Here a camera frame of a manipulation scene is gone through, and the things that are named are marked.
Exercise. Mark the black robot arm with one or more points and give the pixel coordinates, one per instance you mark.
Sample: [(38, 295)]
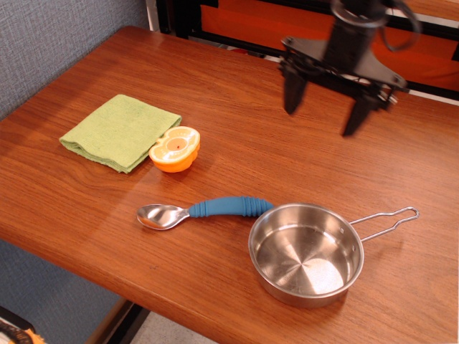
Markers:
[(363, 7)]

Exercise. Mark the spoon with blue handle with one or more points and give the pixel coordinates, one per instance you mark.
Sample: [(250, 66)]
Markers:
[(165, 217)]

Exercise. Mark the orange object at floor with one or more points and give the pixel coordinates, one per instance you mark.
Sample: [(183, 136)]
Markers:
[(28, 337)]

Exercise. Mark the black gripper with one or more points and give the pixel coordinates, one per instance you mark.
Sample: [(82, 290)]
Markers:
[(344, 63)]

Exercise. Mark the orange toy fruit half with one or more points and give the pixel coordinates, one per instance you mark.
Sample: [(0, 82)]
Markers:
[(176, 150)]

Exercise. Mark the green folded towel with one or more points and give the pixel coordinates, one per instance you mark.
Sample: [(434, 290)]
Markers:
[(120, 133)]

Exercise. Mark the stainless steel pot with handle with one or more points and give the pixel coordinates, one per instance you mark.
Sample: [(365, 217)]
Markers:
[(308, 256)]

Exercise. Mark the black metal frame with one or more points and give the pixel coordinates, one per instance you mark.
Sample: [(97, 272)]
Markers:
[(183, 18)]

